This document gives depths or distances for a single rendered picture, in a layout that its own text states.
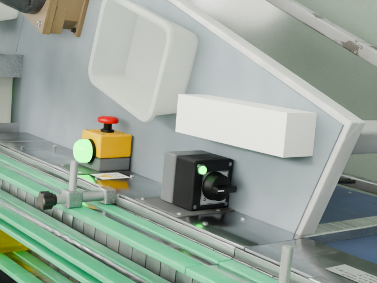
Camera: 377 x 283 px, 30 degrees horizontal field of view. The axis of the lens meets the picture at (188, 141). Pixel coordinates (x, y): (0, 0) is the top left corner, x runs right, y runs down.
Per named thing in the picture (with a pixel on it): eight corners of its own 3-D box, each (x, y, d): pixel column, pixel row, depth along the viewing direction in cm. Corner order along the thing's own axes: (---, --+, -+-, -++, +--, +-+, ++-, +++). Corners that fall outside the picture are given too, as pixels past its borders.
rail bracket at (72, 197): (106, 199, 118) (33, 206, 110) (110, 156, 117) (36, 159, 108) (120, 205, 115) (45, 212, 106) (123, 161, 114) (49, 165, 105)
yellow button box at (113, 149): (111, 163, 140) (79, 164, 135) (114, 126, 139) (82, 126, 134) (131, 170, 134) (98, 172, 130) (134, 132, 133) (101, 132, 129)
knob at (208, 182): (222, 198, 111) (237, 203, 108) (200, 200, 108) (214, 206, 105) (225, 170, 110) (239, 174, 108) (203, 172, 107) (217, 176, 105)
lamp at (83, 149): (83, 160, 134) (69, 160, 132) (84, 136, 133) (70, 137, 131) (95, 164, 130) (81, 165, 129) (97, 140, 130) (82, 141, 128)
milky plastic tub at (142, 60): (143, -6, 132) (104, -11, 127) (215, 31, 117) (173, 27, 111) (123, 80, 138) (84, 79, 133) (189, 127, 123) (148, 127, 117)
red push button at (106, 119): (92, 132, 134) (93, 114, 133) (110, 132, 136) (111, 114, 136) (103, 136, 131) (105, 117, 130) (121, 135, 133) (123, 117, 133)
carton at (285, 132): (206, 94, 117) (178, 94, 113) (317, 113, 98) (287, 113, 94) (203, 131, 117) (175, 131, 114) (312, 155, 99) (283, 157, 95)
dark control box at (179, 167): (199, 196, 119) (159, 199, 113) (203, 149, 117) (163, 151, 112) (231, 208, 112) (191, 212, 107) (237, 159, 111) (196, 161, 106)
